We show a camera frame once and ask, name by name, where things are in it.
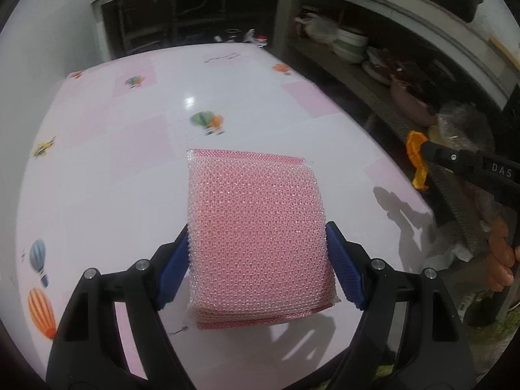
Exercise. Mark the pink scouring sponge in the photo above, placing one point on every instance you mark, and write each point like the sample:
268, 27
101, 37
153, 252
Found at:
257, 243

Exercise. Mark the yellow contents plastic bag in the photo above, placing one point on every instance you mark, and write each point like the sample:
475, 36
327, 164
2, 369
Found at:
461, 126

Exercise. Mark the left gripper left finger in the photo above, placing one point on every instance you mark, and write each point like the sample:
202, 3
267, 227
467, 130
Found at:
87, 352

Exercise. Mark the cooking oil jug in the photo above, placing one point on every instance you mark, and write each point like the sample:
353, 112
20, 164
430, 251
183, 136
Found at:
258, 40

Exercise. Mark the pink basin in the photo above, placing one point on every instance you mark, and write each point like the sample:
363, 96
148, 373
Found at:
413, 108

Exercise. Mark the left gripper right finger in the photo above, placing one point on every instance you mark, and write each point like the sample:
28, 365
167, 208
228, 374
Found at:
433, 351

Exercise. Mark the person's right hand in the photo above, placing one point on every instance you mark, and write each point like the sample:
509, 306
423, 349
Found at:
502, 257

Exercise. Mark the kitchen counter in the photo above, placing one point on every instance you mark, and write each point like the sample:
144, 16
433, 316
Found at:
365, 4

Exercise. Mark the stacked white bowls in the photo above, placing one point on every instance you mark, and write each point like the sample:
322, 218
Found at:
350, 45

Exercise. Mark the perforated metal shelf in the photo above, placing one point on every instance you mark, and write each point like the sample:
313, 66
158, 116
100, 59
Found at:
377, 97

